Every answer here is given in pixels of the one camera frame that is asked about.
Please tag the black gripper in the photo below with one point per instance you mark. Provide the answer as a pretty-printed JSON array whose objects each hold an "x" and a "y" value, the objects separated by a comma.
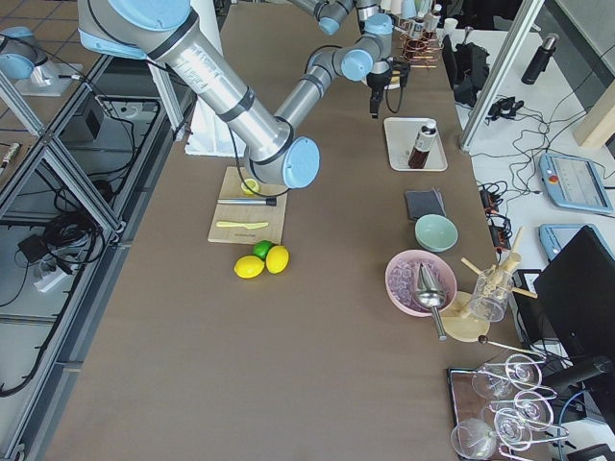
[{"x": 377, "y": 82}]

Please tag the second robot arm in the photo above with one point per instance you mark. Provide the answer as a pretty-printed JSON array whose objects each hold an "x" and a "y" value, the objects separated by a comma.
[{"x": 31, "y": 69}]

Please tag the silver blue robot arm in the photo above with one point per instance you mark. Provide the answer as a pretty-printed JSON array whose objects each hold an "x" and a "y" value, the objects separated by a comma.
[{"x": 169, "y": 32}]

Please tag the white rectangular tray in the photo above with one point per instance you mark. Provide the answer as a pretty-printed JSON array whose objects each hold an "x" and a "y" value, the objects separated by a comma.
[{"x": 402, "y": 135}]

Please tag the dark tea bottle on tray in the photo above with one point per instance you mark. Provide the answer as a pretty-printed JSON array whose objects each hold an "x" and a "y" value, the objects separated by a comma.
[{"x": 422, "y": 146}]

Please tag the black glass rack tray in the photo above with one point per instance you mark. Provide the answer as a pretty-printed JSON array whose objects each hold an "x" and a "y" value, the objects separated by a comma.
[{"x": 466, "y": 403}]

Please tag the grey cloth coaster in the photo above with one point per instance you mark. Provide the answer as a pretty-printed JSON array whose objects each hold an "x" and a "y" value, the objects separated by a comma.
[{"x": 423, "y": 202}]

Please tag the green bowl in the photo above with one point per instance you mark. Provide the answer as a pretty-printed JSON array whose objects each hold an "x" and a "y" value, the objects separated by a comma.
[{"x": 436, "y": 233}]

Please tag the steel muddler bar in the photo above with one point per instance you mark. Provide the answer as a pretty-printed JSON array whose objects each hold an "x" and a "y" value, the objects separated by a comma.
[{"x": 248, "y": 201}]

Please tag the half lemon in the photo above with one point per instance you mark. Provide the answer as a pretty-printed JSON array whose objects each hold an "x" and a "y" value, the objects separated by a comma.
[{"x": 250, "y": 187}]

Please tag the wooden cutting board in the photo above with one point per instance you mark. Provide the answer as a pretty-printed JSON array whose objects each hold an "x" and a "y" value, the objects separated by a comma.
[{"x": 272, "y": 215}]

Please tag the black thermos bottle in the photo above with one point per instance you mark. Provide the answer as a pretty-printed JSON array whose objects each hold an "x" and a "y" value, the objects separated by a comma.
[{"x": 540, "y": 59}]

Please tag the pink bowl with ice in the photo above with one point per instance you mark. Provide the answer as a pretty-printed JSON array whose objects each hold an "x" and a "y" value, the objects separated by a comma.
[{"x": 401, "y": 277}]

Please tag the yellow plastic knife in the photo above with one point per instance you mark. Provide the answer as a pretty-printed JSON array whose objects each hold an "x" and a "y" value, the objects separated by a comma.
[{"x": 242, "y": 225}]

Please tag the green lime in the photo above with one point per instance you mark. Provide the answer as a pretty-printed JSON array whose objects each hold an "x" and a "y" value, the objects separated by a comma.
[{"x": 262, "y": 248}]

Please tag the steel ice scoop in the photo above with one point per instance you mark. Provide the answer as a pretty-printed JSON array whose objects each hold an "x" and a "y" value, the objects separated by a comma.
[{"x": 430, "y": 295}]

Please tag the whole yellow lemon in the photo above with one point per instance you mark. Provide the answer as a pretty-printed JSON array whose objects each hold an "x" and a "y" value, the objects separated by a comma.
[{"x": 249, "y": 266}]

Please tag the blue teach pendant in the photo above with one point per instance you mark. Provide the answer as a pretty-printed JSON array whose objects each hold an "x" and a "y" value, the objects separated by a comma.
[
  {"x": 554, "y": 237},
  {"x": 573, "y": 182}
]

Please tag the clear glass mug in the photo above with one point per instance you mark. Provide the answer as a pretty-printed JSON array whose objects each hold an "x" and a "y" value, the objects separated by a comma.
[{"x": 489, "y": 300}]

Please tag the wooden cup stand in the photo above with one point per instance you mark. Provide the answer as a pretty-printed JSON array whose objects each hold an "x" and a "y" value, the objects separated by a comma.
[{"x": 469, "y": 316}]

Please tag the black monitor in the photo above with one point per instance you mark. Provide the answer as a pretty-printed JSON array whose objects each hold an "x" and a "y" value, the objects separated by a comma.
[{"x": 576, "y": 292}]

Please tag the wine glass upper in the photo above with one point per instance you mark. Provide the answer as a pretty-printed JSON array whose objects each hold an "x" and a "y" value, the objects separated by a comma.
[{"x": 498, "y": 380}]

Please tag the wine glass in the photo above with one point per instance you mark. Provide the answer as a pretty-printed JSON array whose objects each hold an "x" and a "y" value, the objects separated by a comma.
[
  {"x": 498, "y": 380},
  {"x": 529, "y": 406},
  {"x": 511, "y": 430},
  {"x": 474, "y": 439}
]

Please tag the wine glass middle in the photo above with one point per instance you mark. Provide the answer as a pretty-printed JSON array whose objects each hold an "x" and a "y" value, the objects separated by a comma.
[{"x": 529, "y": 406}]

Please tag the wine glass front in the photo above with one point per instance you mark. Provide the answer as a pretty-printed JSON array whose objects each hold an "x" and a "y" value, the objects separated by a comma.
[{"x": 474, "y": 439}]

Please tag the wine glass lower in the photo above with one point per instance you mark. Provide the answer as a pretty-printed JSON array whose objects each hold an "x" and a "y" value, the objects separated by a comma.
[{"x": 511, "y": 430}]

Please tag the copper wire bottle rack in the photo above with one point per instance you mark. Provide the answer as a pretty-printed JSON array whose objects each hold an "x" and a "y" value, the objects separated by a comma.
[{"x": 423, "y": 53}]

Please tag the bottle in wire rack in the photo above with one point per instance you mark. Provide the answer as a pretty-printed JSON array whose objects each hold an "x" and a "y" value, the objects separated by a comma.
[{"x": 417, "y": 28}]

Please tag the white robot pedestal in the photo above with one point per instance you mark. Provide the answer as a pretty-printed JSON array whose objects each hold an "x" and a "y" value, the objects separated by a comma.
[{"x": 207, "y": 134}]

